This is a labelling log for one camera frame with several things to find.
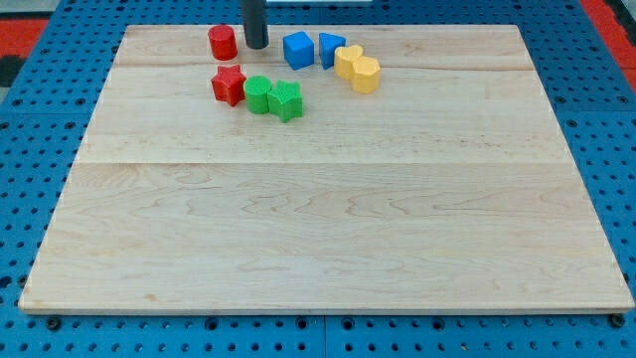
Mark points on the light wooden board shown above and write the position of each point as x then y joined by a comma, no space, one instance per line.
448,190

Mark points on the green star block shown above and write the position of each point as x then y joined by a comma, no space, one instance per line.
285,100

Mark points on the red cylinder block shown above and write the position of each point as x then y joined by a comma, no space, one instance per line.
223,42

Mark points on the red star block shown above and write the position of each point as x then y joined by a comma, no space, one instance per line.
227,84

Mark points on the blue cube block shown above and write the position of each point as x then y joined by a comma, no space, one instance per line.
298,50

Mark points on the blue triangle block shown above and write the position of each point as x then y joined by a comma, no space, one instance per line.
328,43

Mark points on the yellow heart block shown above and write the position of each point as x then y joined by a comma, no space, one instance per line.
344,57

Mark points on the green cylinder block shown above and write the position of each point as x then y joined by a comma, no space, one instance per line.
256,91

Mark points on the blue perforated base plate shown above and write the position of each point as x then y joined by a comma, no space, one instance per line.
47,109

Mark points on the yellow hexagon block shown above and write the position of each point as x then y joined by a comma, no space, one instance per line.
366,75

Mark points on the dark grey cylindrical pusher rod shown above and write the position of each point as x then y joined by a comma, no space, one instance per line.
254,21

